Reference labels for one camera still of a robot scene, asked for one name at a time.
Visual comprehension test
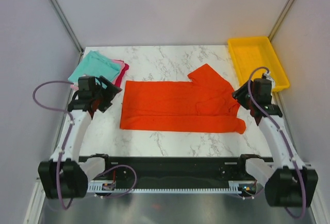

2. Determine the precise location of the orange t-shirt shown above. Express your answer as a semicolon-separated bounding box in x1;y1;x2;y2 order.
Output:
120;64;246;134

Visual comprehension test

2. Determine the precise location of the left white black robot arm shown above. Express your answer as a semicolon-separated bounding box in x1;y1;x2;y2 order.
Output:
38;76;121;199

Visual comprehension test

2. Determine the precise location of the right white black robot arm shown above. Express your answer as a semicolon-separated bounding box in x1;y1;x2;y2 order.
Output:
232;78;318;208

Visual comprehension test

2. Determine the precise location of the crimson folded t-shirt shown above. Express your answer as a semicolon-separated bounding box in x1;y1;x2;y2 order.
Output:
114;63;129;87

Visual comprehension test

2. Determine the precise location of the pink folded t-shirt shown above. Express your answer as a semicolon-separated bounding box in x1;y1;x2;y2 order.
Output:
70;59;126;91

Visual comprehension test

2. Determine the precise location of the teal folded t-shirt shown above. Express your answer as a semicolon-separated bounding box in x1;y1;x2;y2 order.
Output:
68;50;122;84

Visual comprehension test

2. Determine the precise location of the yellow plastic tray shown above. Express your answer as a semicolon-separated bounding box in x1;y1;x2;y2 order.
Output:
227;36;290;92

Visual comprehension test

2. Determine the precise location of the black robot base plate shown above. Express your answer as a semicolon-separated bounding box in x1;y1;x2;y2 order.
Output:
96;154;260;188

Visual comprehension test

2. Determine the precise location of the aluminium extrusion rail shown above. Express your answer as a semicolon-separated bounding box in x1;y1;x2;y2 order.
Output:
305;162;315;170

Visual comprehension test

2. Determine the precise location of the white slotted cable duct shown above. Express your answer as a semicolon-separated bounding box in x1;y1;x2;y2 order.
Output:
87;180;254;194

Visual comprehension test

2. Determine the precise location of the right aluminium frame post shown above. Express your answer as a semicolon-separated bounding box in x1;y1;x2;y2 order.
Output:
268;0;296;42

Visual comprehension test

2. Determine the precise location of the aluminium frame post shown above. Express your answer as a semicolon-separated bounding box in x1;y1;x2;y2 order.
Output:
49;0;84;55
268;0;296;42

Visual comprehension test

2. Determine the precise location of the left aluminium frame post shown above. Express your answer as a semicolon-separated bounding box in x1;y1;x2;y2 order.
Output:
49;0;84;55

